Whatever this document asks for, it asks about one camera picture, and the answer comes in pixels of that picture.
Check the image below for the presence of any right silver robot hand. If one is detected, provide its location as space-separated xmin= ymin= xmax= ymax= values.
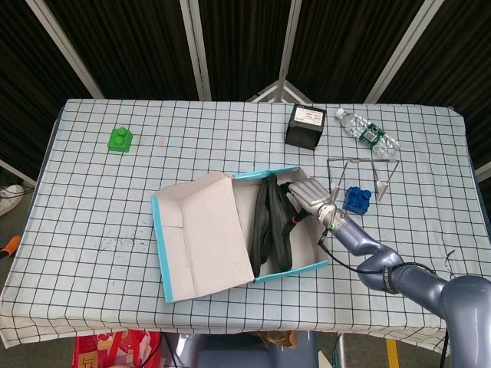
xmin=285 ymin=178 xmax=331 ymax=225

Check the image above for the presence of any black rubber slipper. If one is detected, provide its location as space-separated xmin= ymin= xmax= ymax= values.
xmin=268 ymin=178 xmax=305 ymax=271
xmin=251 ymin=179 xmax=278 ymax=277

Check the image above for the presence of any light blue shoebox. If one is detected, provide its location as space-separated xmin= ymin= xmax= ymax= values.
xmin=150 ymin=164 xmax=331 ymax=304

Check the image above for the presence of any black cardboard box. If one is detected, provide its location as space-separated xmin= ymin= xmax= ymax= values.
xmin=284 ymin=103 xmax=328 ymax=151

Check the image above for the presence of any red patterned bag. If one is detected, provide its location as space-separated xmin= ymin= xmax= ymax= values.
xmin=73 ymin=329 xmax=164 ymax=368

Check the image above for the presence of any blue toy brick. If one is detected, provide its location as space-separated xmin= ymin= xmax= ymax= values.
xmin=342 ymin=186 xmax=374 ymax=216

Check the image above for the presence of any clear plastic water bottle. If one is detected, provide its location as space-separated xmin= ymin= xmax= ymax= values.
xmin=335 ymin=108 xmax=401 ymax=161

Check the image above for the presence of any white metal tripod base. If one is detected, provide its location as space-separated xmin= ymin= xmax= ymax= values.
xmin=247 ymin=79 xmax=312 ymax=104

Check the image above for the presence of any brown paper bag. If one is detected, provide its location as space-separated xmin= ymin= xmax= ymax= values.
xmin=256 ymin=330 xmax=298 ymax=348

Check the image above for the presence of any metal table leg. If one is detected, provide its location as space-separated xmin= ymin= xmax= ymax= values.
xmin=333 ymin=332 xmax=346 ymax=368

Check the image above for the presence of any blue-grey chair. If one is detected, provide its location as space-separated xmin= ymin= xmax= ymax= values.
xmin=164 ymin=331 xmax=319 ymax=368

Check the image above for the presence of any green toy brick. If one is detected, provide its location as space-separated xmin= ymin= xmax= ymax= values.
xmin=107 ymin=126 xmax=133 ymax=155

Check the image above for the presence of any checkered tablecloth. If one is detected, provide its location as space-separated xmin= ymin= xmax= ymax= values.
xmin=0 ymin=98 xmax=491 ymax=349

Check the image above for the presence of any white sneaker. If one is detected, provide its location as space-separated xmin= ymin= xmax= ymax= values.
xmin=0 ymin=184 xmax=25 ymax=216

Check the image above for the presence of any metal wire stand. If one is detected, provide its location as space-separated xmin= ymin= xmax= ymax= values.
xmin=326 ymin=156 xmax=401 ymax=203

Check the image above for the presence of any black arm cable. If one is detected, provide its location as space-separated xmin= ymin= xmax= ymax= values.
xmin=317 ymin=238 xmax=437 ymax=276

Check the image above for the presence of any white screen frame post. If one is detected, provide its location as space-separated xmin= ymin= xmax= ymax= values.
xmin=25 ymin=0 xmax=104 ymax=100
xmin=278 ymin=0 xmax=303 ymax=84
xmin=364 ymin=0 xmax=446 ymax=104
xmin=179 ymin=0 xmax=212 ymax=101

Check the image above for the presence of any orange-handled tool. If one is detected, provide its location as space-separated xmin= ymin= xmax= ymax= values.
xmin=0 ymin=236 xmax=22 ymax=262

